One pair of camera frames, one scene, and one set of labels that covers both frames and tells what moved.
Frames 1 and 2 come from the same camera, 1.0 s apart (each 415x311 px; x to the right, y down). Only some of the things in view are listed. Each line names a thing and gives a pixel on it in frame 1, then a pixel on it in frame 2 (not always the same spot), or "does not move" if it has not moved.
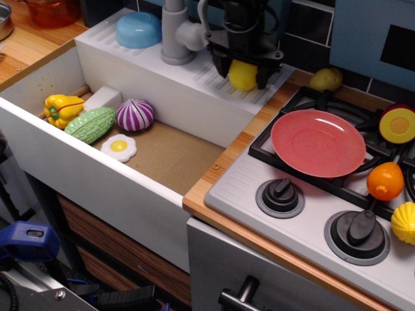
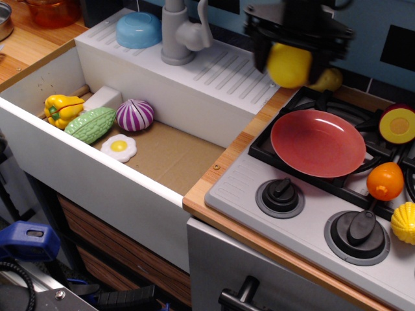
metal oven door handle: [231, 300] does not move
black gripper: [244, 41] -> [310, 23]
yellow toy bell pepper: [61, 109] does not move
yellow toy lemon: [242, 76] -> [288, 67]
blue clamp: [28, 241] does not move
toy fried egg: [120, 147] does not move
